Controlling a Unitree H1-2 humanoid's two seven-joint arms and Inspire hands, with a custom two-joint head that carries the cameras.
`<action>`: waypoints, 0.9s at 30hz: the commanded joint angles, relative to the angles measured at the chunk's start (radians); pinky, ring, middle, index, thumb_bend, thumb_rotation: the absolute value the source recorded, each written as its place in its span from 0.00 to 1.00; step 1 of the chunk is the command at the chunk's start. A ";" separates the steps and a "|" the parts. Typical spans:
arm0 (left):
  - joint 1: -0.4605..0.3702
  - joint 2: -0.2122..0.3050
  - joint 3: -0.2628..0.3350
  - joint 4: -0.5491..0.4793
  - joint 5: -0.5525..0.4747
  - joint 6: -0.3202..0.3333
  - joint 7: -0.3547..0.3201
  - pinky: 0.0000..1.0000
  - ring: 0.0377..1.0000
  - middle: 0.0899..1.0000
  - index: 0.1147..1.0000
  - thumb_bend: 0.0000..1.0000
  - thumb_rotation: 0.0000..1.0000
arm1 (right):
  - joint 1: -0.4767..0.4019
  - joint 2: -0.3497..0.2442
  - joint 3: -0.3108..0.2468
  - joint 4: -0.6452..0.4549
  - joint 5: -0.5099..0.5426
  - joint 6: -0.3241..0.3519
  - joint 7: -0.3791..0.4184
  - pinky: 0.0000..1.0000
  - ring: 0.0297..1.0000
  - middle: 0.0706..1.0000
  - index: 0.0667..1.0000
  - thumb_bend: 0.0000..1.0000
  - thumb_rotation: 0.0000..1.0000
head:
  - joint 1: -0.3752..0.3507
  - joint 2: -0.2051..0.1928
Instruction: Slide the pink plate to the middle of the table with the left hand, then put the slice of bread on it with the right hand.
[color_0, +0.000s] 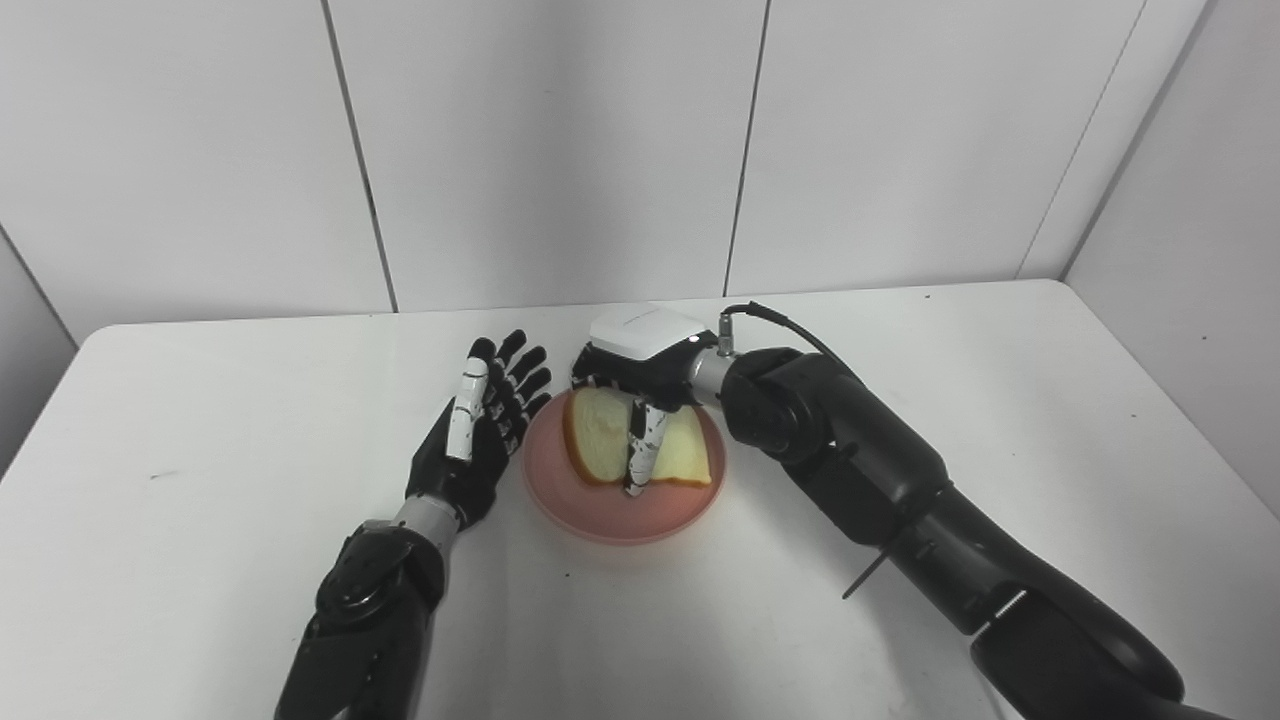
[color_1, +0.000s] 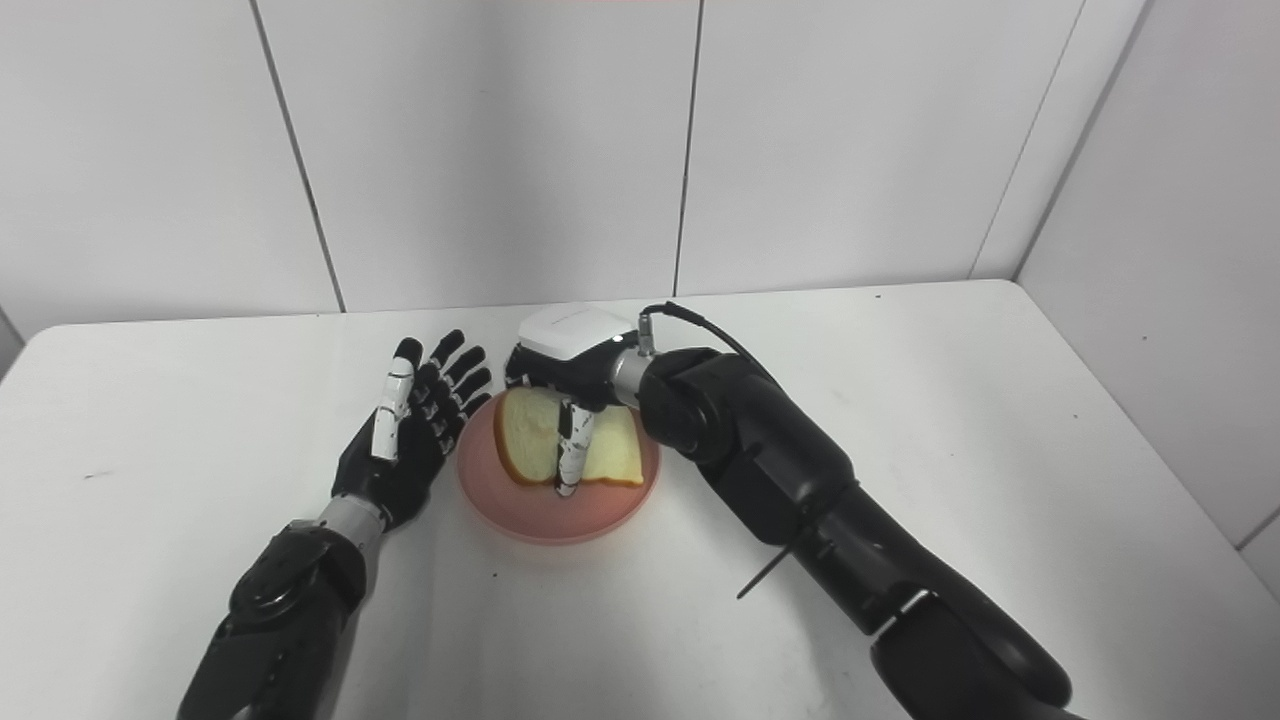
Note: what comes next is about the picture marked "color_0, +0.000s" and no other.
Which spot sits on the slice of white bread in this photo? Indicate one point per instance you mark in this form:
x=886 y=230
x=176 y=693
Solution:
x=600 y=435

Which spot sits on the pink round plate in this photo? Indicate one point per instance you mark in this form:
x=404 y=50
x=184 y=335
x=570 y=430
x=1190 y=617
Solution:
x=600 y=510

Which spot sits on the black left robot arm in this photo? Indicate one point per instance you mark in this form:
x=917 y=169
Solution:
x=370 y=610

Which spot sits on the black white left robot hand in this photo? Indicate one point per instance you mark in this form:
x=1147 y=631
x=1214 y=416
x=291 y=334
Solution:
x=470 y=470

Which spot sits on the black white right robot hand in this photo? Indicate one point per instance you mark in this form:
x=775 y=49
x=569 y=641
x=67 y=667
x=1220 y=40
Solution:
x=645 y=340

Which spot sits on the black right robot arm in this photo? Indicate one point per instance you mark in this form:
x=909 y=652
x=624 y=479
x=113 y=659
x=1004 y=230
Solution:
x=870 y=460

